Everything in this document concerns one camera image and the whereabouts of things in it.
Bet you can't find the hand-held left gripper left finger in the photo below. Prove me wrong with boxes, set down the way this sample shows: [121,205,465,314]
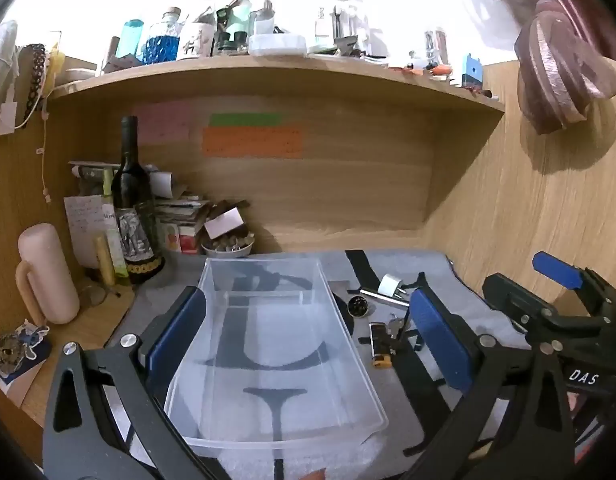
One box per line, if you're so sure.
[42,286,229,480]

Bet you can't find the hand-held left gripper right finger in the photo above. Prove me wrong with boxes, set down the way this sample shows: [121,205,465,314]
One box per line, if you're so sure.
[398,287,576,480]

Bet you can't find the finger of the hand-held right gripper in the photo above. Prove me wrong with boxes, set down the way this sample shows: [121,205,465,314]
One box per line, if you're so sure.
[482,272,609,346]
[532,251,616,317]

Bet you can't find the black rectangular lighter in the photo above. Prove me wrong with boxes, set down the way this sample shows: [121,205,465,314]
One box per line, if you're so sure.
[368,322,393,368]

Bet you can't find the clear plastic storage box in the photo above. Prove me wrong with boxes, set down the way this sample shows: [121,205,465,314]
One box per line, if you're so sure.
[163,256,390,461]

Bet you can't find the white plug adapter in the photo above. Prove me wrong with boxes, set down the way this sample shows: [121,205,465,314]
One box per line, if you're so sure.
[378,274,408,301]

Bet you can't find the grey mat with black print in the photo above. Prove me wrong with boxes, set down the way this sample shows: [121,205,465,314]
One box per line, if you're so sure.
[105,249,539,480]

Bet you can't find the metal tube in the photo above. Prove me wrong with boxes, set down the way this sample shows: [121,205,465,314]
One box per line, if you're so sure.
[359,287,409,308]

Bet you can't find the eyeglasses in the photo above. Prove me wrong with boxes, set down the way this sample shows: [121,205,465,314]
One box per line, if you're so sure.
[78,282,121,308]

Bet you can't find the fruit print white box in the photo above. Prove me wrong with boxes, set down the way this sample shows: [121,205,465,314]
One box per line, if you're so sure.
[160,222,181,253]

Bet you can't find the bowl of small trinkets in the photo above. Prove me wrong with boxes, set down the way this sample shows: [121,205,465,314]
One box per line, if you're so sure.
[201,232,256,258]

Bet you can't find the yellow tube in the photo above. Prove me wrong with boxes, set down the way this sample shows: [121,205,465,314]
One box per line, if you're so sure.
[95,236,118,287]

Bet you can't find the white blank card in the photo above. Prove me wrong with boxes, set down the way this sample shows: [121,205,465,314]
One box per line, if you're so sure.
[204,207,245,238]

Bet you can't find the stack of books and papers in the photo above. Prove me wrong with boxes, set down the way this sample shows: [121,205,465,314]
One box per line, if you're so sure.
[155,192,214,241]

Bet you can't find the dark wine bottle elephant label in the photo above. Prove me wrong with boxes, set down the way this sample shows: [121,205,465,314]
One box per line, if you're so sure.
[110,116,166,286]

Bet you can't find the green white tube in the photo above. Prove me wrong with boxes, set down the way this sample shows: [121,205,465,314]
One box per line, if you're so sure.
[99,167,131,278]

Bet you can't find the handwritten paper note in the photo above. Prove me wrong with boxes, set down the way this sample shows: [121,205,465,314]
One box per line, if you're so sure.
[64,194,109,270]

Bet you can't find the card with stickers and brooch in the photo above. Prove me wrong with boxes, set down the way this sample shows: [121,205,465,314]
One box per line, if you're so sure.
[0,322,51,408]

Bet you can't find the rolled printed paper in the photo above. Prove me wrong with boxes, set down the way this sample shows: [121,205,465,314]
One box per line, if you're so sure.
[69,161,114,181]

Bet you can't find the orange sticky note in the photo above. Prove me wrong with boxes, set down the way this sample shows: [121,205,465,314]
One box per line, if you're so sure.
[202,127,304,159]

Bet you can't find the pink sticky note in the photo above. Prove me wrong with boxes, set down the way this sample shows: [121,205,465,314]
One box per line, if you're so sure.
[133,101,191,145]

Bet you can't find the pink curtain with tie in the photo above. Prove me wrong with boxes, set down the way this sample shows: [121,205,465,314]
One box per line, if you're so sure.
[443,0,616,136]

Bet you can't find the blue small box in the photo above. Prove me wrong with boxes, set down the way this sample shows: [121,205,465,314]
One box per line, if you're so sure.
[460,54,484,88]

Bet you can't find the green sticky note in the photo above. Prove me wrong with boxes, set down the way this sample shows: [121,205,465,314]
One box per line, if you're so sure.
[209,113,283,128]

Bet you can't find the glass jar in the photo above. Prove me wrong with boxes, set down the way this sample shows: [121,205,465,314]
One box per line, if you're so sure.
[424,27,448,66]

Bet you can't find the white paper tag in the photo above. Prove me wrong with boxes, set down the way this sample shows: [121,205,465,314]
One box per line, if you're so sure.
[0,102,18,136]

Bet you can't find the wooden shelf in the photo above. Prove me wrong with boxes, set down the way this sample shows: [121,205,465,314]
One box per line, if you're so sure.
[50,54,506,113]

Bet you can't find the blue patterned glass bottle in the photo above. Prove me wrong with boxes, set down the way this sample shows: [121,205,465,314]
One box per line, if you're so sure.
[140,7,184,66]

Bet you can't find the beaded band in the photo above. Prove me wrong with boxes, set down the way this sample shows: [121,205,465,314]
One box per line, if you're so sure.
[20,44,46,126]

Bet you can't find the white label glass bottle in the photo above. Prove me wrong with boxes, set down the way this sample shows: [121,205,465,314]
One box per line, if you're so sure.
[177,0,220,61]

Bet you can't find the teal bottle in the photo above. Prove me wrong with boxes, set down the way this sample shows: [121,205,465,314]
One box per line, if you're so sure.
[115,20,145,58]

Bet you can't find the white flat box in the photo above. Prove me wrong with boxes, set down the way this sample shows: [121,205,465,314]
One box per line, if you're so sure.
[248,34,308,57]

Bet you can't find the green and white bottle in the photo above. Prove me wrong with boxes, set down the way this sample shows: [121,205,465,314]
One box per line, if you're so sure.
[215,0,254,56]

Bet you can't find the clear glass bottles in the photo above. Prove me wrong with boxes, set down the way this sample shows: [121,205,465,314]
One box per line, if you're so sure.
[315,0,371,56]

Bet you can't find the white cloth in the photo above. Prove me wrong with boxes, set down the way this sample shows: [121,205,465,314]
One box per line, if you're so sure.
[0,20,19,106]

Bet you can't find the cream mug with handle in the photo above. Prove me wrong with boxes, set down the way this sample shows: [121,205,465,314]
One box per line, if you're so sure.
[15,223,81,326]

